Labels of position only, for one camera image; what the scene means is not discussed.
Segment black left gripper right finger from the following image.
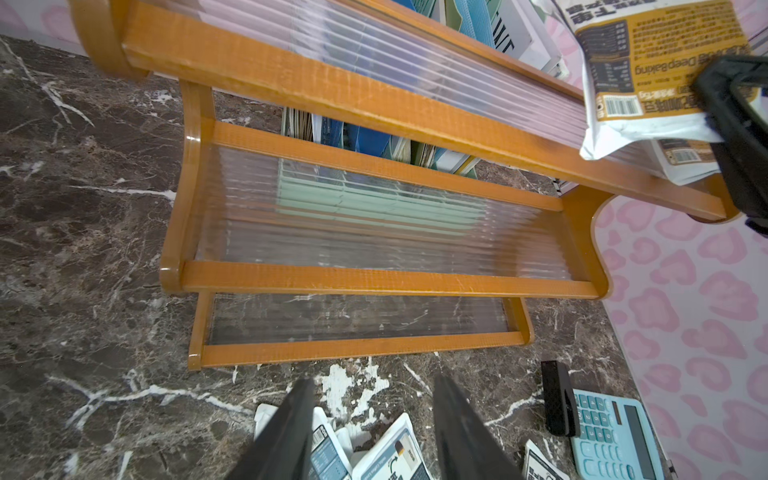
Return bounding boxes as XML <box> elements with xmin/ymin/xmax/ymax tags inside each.
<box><xmin>433</xmin><ymin>375</ymin><xmax>523</xmax><ymax>480</ymax></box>

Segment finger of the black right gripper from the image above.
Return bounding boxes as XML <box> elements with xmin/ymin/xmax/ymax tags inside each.
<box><xmin>541</xmin><ymin>360</ymin><xmax>579</xmax><ymax>437</ymax></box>

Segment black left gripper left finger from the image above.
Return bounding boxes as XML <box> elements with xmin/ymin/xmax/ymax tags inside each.
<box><xmin>226</xmin><ymin>378</ymin><xmax>315</xmax><ymax>480</ymax></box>

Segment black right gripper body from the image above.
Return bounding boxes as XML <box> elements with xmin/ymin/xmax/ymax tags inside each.
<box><xmin>692</xmin><ymin>55</ymin><xmax>767</xmax><ymax>236</ymax></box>

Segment blue coffee bag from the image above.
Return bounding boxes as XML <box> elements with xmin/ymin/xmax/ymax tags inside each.
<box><xmin>522</xmin><ymin>440</ymin><xmax>570</xmax><ymax>480</ymax></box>
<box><xmin>254</xmin><ymin>403</ymin><xmax>352</xmax><ymax>480</ymax></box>
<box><xmin>352</xmin><ymin>413</ymin><xmax>432</xmax><ymax>480</ymax></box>

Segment yellow coffee bag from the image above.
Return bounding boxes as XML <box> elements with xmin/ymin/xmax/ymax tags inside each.
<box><xmin>648</xmin><ymin>139</ymin><xmax>720</xmax><ymax>186</ymax></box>
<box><xmin>555</xmin><ymin>1</ymin><xmax>751</xmax><ymax>160</ymax></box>

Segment orange wooden three-tier shelf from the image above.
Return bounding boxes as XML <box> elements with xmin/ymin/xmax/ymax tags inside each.
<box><xmin>70</xmin><ymin>1</ymin><xmax>737</xmax><ymax>370</ymax></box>

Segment light blue calculator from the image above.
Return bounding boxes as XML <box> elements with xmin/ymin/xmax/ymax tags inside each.
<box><xmin>571</xmin><ymin>389</ymin><xmax>664</xmax><ymax>479</ymax></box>

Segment white binder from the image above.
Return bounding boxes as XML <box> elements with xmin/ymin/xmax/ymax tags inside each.
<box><xmin>486</xmin><ymin>0</ymin><xmax>565</xmax><ymax>78</ymax></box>

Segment green file organizer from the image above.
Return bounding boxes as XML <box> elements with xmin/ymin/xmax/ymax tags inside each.
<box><xmin>277</xmin><ymin>159</ymin><xmax>487</xmax><ymax>236</ymax></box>

